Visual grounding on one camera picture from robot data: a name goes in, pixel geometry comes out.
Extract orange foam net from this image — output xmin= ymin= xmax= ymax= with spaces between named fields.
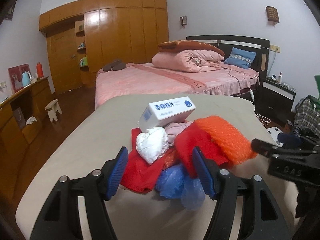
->
xmin=194 ymin=115 xmax=257 ymax=165

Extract red knit glove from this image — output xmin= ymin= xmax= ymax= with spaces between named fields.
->
xmin=120 ymin=123 xmax=232 ymax=193

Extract blue plastic shoe cover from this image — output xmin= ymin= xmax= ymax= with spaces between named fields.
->
xmin=155 ymin=163 xmax=205 ymax=211

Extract white tissue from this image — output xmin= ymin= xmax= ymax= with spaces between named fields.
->
xmin=136 ymin=127 xmax=169 ymax=165

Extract pink face mask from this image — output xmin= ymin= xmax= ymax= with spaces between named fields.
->
xmin=164 ymin=121 xmax=193 ymax=147

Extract white alcohol wipes box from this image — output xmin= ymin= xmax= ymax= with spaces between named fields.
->
xmin=138 ymin=96 xmax=196 ymax=133

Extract white bathroom scale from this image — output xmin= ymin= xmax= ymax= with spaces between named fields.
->
xmin=266 ymin=127 xmax=283 ymax=147

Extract plaid clothing pile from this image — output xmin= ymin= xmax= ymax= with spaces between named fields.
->
xmin=293 ymin=95 xmax=319 ymax=138

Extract black nightstand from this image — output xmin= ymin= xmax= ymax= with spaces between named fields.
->
xmin=256 ymin=77 xmax=296 ymax=125

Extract white bottle on nightstand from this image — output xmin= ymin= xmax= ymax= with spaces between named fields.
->
xmin=277 ymin=73 xmax=283 ymax=85

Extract white cloth in sideboard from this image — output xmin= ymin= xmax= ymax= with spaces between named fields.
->
xmin=25 ymin=116 xmax=37 ymax=125

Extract wooden sideboard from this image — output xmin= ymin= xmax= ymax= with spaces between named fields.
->
xmin=1 ymin=77 xmax=53 ymax=170

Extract small white stool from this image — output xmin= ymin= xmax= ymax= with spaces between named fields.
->
xmin=44 ymin=99 xmax=63 ymax=122

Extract blue pillow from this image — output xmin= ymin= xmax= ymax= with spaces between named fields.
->
xmin=224 ymin=47 xmax=256 ymax=69

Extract black headboard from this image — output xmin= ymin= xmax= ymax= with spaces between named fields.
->
xmin=186 ymin=35 xmax=270 ymax=80

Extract light blue kettle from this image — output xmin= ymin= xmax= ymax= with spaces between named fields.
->
xmin=22 ymin=71 xmax=31 ymax=88

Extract red thermos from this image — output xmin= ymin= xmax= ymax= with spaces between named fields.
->
xmin=36 ymin=61 xmax=44 ymax=79

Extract red gift box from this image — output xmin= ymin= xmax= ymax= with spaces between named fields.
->
xmin=8 ymin=63 xmax=30 ymax=93

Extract folded pink quilt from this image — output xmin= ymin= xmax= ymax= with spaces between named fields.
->
xmin=151 ymin=50 xmax=224 ymax=73

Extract pink bed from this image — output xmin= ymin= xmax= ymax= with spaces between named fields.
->
xmin=95 ymin=63 xmax=260 ymax=108

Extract grey slippers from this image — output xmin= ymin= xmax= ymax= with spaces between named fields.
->
xmin=103 ymin=60 xmax=126 ymax=72

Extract brown folded blanket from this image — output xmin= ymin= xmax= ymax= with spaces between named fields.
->
xmin=158 ymin=40 xmax=225 ymax=57

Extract wooden wardrobe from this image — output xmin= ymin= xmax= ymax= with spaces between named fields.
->
xmin=39 ymin=0 xmax=169 ymax=94

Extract white charger cable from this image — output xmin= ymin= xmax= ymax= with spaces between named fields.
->
xmin=249 ymin=89 xmax=273 ymax=126

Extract wall switch box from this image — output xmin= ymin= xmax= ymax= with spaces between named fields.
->
xmin=180 ymin=16 xmax=188 ymax=27

